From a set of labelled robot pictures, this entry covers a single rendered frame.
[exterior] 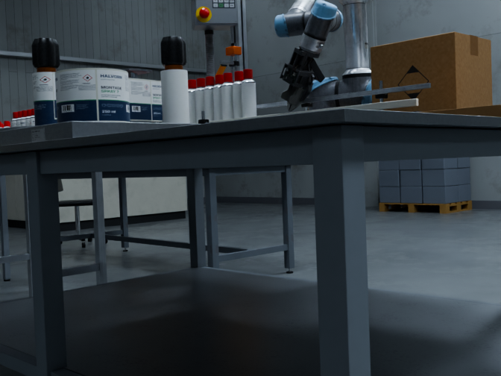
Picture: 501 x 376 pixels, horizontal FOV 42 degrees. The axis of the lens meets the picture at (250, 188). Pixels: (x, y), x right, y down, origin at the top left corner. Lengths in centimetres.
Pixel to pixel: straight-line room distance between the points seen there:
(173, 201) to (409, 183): 333
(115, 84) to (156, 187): 738
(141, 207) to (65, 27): 406
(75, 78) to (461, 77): 112
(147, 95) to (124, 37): 1006
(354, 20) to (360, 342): 161
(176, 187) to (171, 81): 727
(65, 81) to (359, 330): 110
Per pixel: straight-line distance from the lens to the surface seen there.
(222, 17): 255
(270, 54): 1216
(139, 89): 232
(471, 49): 214
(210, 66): 260
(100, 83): 180
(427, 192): 905
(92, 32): 1207
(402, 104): 187
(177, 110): 212
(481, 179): 960
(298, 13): 221
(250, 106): 228
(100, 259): 340
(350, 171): 103
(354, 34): 248
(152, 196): 913
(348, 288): 104
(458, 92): 204
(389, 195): 938
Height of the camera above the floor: 75
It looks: 2 degrees down
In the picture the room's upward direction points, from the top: 2 degrees counter-clockwise
